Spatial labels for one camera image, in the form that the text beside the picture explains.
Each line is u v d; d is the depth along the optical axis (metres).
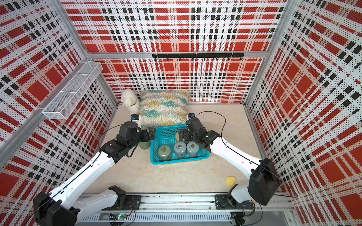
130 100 0.99
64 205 0.39
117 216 0.70
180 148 0.84
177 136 0.91
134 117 0.68
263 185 0.40
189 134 0.71
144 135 0.69
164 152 0.84
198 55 0.88
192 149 0.84
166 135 0.98
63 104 0.70
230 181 0.79
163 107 0.96
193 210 0.73
